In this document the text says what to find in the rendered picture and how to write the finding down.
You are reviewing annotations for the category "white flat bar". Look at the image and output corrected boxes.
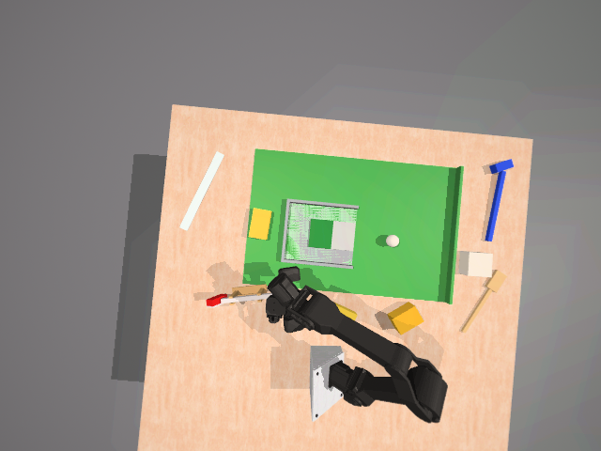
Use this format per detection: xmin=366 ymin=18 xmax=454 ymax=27
xmin=180 ymin=151 xmax=224 ymax=231

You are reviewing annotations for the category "green rectangular mat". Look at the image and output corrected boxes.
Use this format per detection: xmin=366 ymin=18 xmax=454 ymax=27
xmin=242 ymin=148 xmax=456 ymax=302

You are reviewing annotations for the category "blue golf putter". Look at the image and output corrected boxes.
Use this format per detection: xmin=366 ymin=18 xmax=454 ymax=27
xmin=485 ymin=159 xmax=514 ymax=241

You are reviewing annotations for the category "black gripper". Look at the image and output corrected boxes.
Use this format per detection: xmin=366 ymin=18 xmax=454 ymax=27
xmin=278 ymin=266 xmax=304 ymax=333

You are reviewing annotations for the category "white golf ball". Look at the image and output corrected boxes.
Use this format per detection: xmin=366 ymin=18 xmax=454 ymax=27
xmin=386 ymin=235 xmax=399 ymax=247

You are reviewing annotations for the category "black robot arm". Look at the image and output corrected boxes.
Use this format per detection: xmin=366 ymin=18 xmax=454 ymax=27
xmin=266 ymin=272 xmax=448 ymax=424

